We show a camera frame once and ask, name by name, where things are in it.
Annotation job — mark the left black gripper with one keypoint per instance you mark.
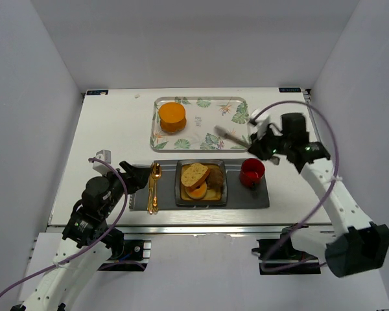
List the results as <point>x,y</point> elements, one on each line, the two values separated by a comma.
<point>131,175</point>

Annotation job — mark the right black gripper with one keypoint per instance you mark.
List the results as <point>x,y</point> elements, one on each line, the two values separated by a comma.
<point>262,146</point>

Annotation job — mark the metal serving tongs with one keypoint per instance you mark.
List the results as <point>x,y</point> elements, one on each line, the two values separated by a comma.
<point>222,132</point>

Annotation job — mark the bread slice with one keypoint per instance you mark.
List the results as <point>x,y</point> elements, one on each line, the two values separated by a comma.
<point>194,175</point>

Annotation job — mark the glazed bagel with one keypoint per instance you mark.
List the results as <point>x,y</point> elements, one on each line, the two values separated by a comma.
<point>197,193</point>

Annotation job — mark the brown croissant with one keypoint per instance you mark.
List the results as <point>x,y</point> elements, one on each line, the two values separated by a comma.
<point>215,179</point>

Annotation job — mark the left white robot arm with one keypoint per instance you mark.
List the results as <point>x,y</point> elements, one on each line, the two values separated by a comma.
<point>88,243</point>

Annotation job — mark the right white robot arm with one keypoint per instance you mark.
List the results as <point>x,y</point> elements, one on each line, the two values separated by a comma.
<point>358,244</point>

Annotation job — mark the gold knife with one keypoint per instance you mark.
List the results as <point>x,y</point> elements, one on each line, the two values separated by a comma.
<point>150,189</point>

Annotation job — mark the gold spoon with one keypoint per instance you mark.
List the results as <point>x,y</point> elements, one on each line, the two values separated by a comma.
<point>156,177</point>

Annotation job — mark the red cup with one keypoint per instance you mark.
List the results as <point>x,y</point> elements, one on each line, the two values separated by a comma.
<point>251,173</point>

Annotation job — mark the right blue corner label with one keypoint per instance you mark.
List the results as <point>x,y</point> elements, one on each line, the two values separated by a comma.
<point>289,89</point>

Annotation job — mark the blue corner label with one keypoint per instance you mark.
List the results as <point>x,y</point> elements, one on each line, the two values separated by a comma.
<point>96,92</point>
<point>289,89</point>

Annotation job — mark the grey placemat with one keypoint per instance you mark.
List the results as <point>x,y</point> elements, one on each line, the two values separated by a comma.
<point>234,194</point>

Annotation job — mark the floral serving tray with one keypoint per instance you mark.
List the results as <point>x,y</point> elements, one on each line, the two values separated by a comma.
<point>202,115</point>

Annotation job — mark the orange round cake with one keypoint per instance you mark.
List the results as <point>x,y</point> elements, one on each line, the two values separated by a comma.
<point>172,117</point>

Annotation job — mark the square brown plate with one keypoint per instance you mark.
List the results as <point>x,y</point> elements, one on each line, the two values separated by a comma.
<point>213,198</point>

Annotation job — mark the left blue corner label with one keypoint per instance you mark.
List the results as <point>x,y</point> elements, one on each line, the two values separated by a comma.
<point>96,92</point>

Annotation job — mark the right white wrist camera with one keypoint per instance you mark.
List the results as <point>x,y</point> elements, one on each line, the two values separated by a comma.
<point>259,122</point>

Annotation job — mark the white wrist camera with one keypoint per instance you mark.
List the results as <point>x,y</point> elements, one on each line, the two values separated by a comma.
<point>259,122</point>
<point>105,157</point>

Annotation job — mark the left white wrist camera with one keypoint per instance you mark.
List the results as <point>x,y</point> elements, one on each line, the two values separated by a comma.
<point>105,157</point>

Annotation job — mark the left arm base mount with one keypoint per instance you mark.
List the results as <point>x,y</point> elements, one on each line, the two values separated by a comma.
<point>134,255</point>

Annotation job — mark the aluminium table rail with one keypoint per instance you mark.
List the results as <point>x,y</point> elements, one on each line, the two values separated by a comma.
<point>202,229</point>

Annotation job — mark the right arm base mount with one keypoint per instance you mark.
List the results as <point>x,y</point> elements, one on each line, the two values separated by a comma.
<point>285,260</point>

